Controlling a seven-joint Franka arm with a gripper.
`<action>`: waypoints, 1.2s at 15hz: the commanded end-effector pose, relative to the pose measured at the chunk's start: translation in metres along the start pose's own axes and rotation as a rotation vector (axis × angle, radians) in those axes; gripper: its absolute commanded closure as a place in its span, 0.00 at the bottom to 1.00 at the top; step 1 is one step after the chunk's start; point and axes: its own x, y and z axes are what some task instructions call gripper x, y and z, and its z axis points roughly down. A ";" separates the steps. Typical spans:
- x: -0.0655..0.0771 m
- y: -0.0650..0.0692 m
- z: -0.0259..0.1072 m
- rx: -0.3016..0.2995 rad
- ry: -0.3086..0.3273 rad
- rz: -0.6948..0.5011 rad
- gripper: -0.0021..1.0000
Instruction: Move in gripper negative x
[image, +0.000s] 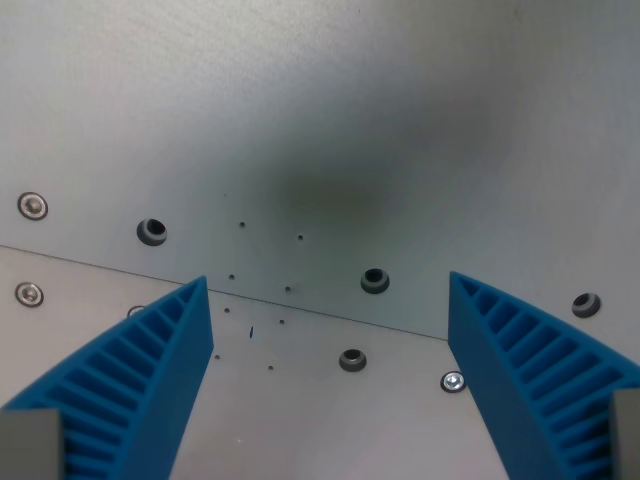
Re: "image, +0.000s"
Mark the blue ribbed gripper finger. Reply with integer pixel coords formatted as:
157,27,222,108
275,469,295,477
447,270,640,480
0,275,215,480

